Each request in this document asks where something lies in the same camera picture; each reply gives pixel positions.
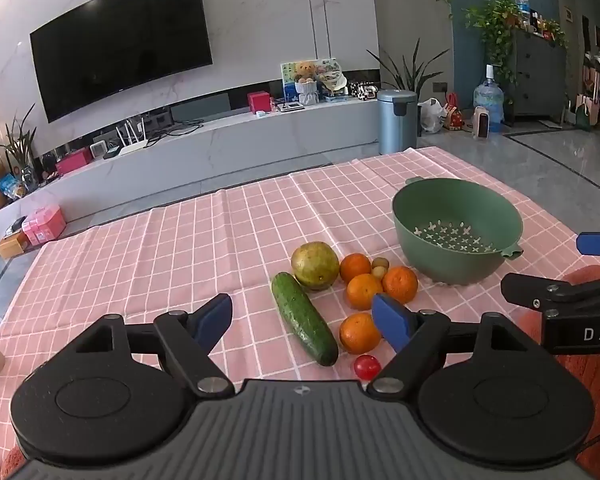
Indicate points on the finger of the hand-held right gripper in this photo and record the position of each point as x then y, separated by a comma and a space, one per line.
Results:
530, 290
597, 242

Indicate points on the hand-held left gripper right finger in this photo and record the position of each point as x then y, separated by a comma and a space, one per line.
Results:
392, 321

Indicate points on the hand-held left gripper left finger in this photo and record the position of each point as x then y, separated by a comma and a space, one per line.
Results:
214, 317

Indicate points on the orange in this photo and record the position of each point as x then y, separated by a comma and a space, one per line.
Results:
359, 332
401, 284
355, 266
362, 291

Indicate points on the green cucumber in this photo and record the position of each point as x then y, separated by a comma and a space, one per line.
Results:
305, 317

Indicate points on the green colander bowl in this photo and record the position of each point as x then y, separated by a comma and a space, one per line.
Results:
455, 240

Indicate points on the small round tan fruit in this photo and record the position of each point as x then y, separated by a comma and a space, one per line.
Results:
378, 273
380, 262

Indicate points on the red cherry tomato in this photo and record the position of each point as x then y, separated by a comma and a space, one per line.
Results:
367, 366

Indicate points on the pink checked tablecloth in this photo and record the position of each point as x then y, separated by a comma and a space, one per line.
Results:
180, 240

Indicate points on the large yellow-green citrus fruit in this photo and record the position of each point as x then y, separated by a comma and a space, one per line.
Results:
315, 266

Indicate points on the green tote bag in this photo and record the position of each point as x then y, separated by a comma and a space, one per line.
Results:
586, 112

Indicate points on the small white space heater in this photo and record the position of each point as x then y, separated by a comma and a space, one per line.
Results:
482, 122

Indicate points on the grey marble television cabinet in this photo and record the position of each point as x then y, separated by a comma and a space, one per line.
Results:
260, 145

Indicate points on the blue water jug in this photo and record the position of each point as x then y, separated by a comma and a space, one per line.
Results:
489, 100

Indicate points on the grey-blue dresser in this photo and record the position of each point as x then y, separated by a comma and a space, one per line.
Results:
537, 72

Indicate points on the white router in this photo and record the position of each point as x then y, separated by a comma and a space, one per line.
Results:
132, 142

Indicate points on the red gift bag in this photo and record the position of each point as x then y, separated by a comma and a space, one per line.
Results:
454, 112

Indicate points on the pink storage box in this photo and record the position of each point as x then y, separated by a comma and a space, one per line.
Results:
44, 225

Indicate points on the blue-grey pedal trash bin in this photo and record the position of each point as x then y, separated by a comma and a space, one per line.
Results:
397, 122

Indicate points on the white plastic bag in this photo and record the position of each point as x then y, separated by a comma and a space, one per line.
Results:
431, 116

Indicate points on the magenta box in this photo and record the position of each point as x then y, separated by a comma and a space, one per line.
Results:
73, 162

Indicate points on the orange cardboard box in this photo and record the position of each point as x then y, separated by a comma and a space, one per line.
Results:
12, 246

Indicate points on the red box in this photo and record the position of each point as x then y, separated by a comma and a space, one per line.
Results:
259, 101

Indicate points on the green ivy plant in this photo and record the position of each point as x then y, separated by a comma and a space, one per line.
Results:
495, 30

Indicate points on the long-leaf potted plant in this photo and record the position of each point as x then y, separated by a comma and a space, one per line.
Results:
405, 72

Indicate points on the teddy bear in white pot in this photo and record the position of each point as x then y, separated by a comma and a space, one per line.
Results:
307, 85

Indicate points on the spiky green potted plant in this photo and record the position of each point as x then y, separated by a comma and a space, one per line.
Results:
22, 150

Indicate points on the colourful picture board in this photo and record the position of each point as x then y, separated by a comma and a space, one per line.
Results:
325, 72

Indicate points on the black flat television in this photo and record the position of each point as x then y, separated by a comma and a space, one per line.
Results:
120, 45

